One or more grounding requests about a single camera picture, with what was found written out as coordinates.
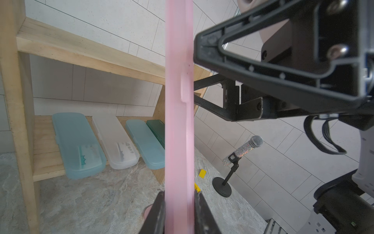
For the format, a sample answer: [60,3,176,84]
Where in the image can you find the wooden two-tier shelf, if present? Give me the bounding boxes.
[0,0,214,234]

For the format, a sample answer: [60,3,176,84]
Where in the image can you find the light teal pencil case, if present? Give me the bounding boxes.
[52,113,107,179]
[125,120,165,170]

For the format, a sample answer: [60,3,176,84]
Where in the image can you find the light teal pencil case right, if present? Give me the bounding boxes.
[125,120,165,170]

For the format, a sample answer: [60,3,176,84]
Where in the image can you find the pink pencil case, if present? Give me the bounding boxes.
[143,204,153,220]
[165,1,194,234]

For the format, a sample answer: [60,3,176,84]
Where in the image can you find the light teal pencil case left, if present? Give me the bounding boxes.
[52,113,107,179]

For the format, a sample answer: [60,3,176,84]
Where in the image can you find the silver microphone on stand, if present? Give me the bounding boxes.
[212,136,264,198]

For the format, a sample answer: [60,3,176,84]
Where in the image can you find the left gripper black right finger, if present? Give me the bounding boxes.
[194,191,221,234]

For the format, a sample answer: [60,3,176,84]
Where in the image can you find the yellow frame block with hole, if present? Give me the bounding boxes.
[194,183,201,192]

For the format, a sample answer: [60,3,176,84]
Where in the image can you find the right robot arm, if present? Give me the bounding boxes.
[193,1,374,234]

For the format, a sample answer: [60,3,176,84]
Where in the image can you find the small yellow block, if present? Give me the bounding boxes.
[199,169,206,178]

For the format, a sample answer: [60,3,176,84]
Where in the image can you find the dark green pencil case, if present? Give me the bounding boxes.
[146,120,165,148]

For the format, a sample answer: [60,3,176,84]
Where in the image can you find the frosted white pencil case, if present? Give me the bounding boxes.
[92,114,140,170]

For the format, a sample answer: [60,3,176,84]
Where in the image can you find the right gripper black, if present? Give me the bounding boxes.
[193,0,374,123]

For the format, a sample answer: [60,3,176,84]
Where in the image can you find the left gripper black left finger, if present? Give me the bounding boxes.
[139,191,166,234]

